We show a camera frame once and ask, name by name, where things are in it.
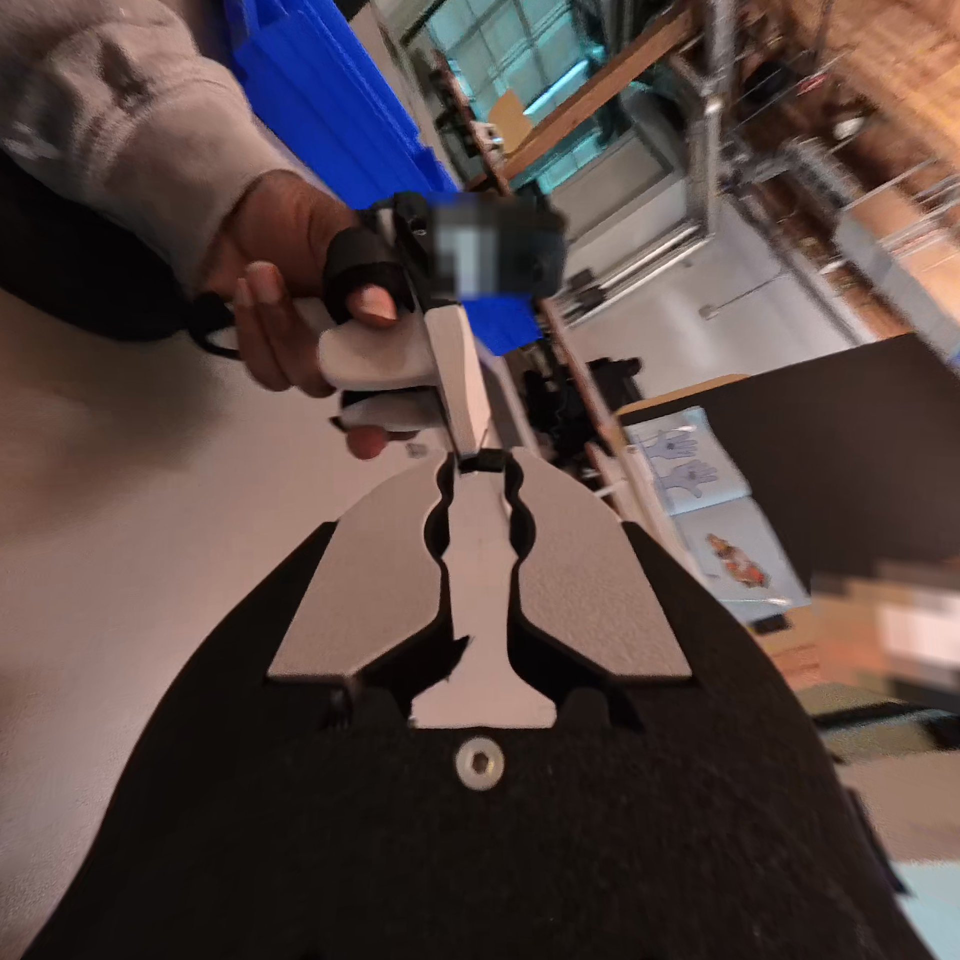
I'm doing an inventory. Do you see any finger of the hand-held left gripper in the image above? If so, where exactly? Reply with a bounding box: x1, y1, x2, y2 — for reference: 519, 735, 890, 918
425, 305, 499, 463

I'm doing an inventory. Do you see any grey metal frame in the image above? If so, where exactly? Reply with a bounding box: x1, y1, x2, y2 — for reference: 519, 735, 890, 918
570, 0, 841, 324

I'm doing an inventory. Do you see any lego instruction booklet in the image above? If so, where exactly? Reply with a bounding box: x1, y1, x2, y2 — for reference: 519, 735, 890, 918
620, 405, 807, 613

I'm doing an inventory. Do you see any person's left hand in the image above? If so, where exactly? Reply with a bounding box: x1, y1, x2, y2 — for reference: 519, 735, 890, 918
195, 168, 409, 462

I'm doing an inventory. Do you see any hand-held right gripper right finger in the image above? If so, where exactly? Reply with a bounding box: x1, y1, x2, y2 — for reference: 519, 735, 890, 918
503, 447, 694, 688

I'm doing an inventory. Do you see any black honeycomb wrist rest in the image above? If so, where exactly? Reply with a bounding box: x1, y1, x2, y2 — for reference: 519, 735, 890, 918
0, 143, 211, 343

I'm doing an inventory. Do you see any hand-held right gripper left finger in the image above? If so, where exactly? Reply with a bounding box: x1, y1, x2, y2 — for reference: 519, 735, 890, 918
267, 447, 469, 688

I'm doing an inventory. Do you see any black panel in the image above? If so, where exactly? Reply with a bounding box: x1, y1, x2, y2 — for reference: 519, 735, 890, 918
620, 333, 960, 601

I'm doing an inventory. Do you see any blue storage bin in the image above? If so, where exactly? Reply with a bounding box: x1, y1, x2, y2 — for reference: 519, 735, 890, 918
458, 293, 544, 357
222, 0, 459, 211

